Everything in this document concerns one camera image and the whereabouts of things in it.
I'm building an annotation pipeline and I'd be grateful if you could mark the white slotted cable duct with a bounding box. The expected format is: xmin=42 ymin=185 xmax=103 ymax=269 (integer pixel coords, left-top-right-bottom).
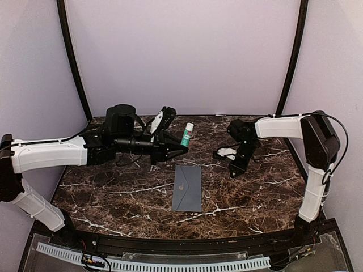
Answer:
xmin=36 ymin=242 xmax=271 ymax=271

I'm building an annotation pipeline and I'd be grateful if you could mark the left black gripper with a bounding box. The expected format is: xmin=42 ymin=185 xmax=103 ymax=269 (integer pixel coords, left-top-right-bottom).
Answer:
xmin=114 ymin=131 xmax=189 ymax=165

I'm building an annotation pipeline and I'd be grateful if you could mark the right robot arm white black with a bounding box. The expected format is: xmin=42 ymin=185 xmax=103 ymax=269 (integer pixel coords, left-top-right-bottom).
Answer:
xmin=216 ymin=110 xmax=349 ymax=223

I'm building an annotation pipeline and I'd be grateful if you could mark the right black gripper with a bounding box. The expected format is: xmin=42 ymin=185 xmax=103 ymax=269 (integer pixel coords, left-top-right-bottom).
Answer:
xmin=229 ymin=139 xmax=259 ymax=178

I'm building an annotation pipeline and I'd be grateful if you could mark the small white glue cap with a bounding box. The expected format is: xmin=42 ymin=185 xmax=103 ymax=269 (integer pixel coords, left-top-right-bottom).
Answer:
xmin=185 ymin=122 xmax=194 ymax=131

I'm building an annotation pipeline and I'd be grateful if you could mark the black curved front rail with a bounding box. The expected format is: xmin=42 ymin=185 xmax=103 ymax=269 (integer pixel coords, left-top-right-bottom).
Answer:
xmin=65 ymin=229 xmax=295 ymax=255

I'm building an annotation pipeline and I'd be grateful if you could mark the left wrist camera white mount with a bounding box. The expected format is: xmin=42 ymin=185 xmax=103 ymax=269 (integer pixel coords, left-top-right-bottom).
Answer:
xmin=146 ymin=106 xmax=176 ymax=136

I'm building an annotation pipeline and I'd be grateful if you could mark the white green glue stick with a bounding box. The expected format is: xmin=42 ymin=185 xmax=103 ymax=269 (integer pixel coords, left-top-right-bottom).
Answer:
xmin=180 ymin=128 xmax=193 ymax=147

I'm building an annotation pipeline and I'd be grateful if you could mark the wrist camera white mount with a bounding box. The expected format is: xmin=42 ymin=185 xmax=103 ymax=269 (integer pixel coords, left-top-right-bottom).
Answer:
xmin=146 ymin=106 xmax=176 ymax=136
xmin=213 ymin=148 xmax=237 ymax=160

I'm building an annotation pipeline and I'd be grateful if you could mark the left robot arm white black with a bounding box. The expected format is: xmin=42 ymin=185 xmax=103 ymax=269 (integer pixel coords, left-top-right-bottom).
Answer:
xmin=1 ymin=104 xmax=188 ymax=247

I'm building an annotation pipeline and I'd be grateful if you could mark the left black frame post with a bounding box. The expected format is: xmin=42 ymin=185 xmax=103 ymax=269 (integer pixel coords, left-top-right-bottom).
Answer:
xmin=56 ymin=0 xmax=93 ymax=121

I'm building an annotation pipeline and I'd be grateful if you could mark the grey blue envelope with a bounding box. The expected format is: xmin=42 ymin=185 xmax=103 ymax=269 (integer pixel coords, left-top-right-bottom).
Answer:
xmin=172 ymin=165 xmax=202 ymax=212

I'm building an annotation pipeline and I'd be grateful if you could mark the right black frame post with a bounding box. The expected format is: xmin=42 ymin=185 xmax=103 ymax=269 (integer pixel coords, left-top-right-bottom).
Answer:
xmin=275 ymin=0 xmax=309 ymax=116

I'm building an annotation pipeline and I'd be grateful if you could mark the black frame post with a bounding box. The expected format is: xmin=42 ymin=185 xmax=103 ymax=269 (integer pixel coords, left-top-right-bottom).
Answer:
xmin=275 ymin=0 xmax=309 ymax=116
xmin=56 ymin=0 xmax=93 ymax=121

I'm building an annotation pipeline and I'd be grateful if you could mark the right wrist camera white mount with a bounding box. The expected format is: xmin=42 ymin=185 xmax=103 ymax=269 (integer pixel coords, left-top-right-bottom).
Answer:
xmin=213 ymin=148 xmax=237 ymax=160

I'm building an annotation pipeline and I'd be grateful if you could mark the clear acrylic front plate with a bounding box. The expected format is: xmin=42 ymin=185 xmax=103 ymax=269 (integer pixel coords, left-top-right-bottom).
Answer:
xmin=121 ymin=252 xmax=248 ymax=264

